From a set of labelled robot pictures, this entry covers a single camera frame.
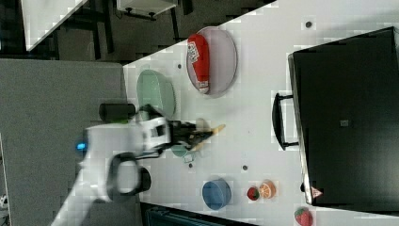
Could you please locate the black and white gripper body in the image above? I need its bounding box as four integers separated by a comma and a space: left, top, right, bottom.
137, 117, 189, 153

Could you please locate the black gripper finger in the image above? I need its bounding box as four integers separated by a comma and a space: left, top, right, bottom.
188, 131, 213, 148
187, 122, 207, 131

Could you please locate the peeled toy banana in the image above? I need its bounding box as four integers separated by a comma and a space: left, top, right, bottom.
190, 118, 226, 152

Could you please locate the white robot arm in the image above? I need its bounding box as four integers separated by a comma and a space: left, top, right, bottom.
50, 116, 225, 226

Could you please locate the green perforated colander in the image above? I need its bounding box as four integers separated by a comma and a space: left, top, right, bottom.
136, 70, 176, 118

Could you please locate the blue bowl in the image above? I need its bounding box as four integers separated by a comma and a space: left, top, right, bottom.
201, 178, 231, 211

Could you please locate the red ketchup bottle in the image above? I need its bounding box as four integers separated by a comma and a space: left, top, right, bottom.
187, 34, 210, 94

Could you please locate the pink oval plate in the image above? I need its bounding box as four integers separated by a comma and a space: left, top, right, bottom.
186, 26, 237, 96

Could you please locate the small red strawberry toy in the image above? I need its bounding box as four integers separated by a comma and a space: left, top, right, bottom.
247, 186, 260, 201

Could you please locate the orange slice toy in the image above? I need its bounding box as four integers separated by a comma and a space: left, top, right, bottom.
259, 180, 276, 199

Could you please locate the grey partition panel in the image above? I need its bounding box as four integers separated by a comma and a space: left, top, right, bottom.
1, 59, 126, 226

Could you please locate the large red strawberry toy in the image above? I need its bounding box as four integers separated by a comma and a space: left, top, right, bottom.
295, 207, 313, 226

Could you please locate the black toaster oven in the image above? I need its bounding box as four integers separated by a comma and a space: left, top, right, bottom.
287, 27, 399, 216

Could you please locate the white side table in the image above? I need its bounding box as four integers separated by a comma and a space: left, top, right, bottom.
21, 0, 88, 52

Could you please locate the black cylinder post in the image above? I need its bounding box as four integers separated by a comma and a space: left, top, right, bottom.
99, 104, 136, 122

